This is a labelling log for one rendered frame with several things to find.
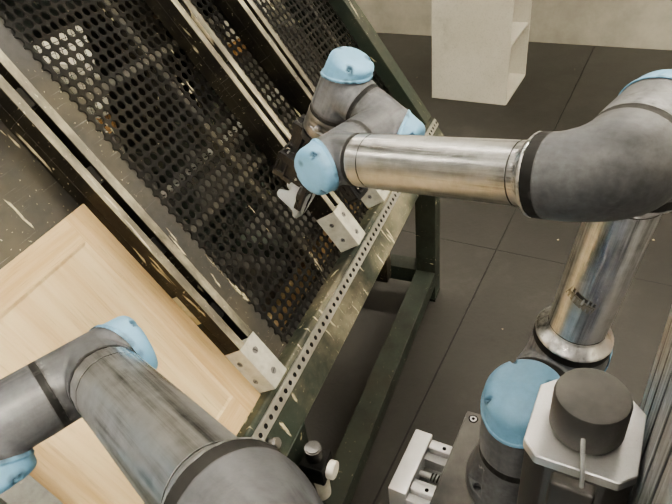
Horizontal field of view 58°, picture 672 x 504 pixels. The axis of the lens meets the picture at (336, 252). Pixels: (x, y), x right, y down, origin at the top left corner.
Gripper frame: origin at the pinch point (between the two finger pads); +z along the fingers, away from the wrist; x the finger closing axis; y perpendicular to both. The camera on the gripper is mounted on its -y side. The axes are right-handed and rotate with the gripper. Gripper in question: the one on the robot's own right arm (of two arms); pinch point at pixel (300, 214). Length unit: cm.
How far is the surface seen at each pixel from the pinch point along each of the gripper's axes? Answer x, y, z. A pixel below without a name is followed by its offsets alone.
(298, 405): 10.0, -20.2, 43.3
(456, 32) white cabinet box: -347, 37, 109
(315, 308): -15.4, -9.7, 42.0
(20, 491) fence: 62, 8, 23
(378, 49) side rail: -123, 29, 29
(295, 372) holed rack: 5.0, -15.3, 40.3
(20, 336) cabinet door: 44, 26, 18
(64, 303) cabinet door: 34.4, 25.6, 19.0
